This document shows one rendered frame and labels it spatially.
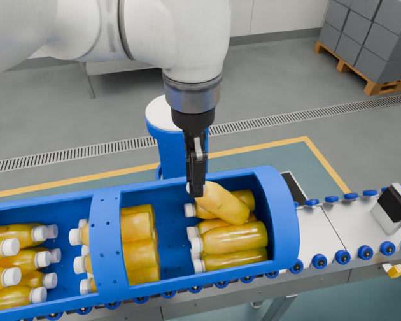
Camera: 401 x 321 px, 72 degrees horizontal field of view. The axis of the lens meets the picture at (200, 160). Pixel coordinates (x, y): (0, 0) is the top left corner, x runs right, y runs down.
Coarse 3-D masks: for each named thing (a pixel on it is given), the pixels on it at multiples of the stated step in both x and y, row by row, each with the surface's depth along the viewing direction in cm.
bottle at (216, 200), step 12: (204, 192) 62; (216, 192) 63; (228, 192) 67; (204, 204) 63; (216, 204) 63; (228, 204) 65; (240, 204) 69; (216, 216) 68; (228, 216) 67; (240, 216) 69
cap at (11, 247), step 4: (8, 240) 65; (12, 240) 65; (16, 240) 66; (4, 244) 64; (8, 244) 64; (12, 244) 64; (16, 244) 66; (4, 248) 64; (8, 248) 64; (12, 248) 64; (16, 248) 66; (4, 252) 64; (8, 252) 64; (12, 252) 64; (16, 252) 65
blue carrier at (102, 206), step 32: (96, 192) 68; (128, 192) 80; (160, 192) 83; (256, 192) 89; (288, 192) 66; (0, 224) 79; (64, 224) 83; (96, 224) 60; (192, 224) 88; (288, 224) 63; (64, 256) 83; (96, 256) 58; (160, 256) 84; (288, 256) 65; (64, 288) 76; (128, 288) 61; (160, 288) 64; (0, 320) 60
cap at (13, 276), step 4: (12, 268) 65; (16, 268) 65; (8, 272) 64; (12, 272) 64; (16, 272) 65; (20, 272) 67; (4, 276) 63; (8, 276) 63; (12, 276) 63; (16, 276) 65; (20, 276) 66; (4, 280) 63; (8, 280) 63; (12, 280) 63; (16, 280) 65; (8, 284) 63; (12, 284) 64; (16, 284) 64
